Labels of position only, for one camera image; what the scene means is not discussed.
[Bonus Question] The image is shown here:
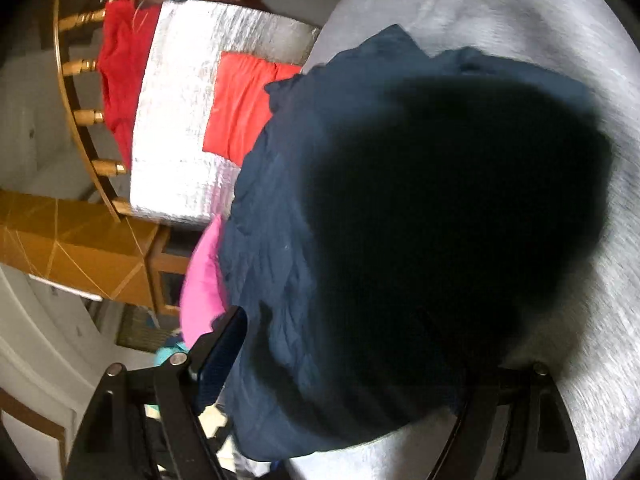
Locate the wooden spindle chair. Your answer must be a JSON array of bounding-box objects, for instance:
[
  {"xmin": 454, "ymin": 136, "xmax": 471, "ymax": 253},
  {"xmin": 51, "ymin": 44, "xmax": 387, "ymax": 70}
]
[{"xmin": 52, "ymin": 0, "xmax": 166, "ymax": 223}]

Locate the brown wooden cabinet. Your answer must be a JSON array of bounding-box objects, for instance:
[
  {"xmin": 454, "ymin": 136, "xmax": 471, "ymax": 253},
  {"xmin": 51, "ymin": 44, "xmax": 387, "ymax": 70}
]
[{"xmin": 0, "ymin": 187, "xmax": 196, "ymax": 316}]

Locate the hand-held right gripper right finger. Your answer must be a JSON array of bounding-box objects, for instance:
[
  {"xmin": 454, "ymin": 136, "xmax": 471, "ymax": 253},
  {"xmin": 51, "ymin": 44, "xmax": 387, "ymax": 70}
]
[{"xmin": 452, "ymin": 362, "xmax": 586, "ymax": 480}]

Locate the navy blue garment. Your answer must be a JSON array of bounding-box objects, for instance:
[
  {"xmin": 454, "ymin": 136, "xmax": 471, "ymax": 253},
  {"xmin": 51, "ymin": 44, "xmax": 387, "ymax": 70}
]
[{"xmin": 217, "ymin": 25, "xmax": 616, "ymax": 463}]

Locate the white grey cloth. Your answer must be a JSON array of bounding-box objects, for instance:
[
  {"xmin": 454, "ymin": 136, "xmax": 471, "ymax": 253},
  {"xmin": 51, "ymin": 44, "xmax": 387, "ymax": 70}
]
[{"xmin": 129, "ymin": 1, "xmax": 321, "ymax": 226}]

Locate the grey blanket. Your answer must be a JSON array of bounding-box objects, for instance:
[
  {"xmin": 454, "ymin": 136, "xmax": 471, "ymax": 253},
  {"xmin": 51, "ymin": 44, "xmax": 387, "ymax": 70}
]
[{"xmin": 285, "ymin": 0, "xmax": 640, "ymax": 480}]

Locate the pink cloth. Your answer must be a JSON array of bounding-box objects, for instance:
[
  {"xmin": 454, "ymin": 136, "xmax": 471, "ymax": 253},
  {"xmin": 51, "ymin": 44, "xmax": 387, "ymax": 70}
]
[{"xmin": 179, "ymin": 215, "xmax": 231, "ymax": 341}]

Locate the teal cloth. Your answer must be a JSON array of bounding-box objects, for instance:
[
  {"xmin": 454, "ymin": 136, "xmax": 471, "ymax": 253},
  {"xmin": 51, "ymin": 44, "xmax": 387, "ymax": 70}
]
[{"xmin": 152, "ymin": 342, "xmax": 190, "ymax": 368}]

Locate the red cloth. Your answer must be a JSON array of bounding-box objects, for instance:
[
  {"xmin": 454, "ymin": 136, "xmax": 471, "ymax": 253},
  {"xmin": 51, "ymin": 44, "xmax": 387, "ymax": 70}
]
[{"xmin": 97, "ymin": 0, "xmax": 163, "ymax": 171}]

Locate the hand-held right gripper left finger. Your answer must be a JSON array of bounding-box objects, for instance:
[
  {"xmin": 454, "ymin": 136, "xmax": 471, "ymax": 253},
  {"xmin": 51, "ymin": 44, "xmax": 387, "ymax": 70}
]
[{"xmin": 65, "ymin": 305, "xmax": 249, "ymax": 480}]

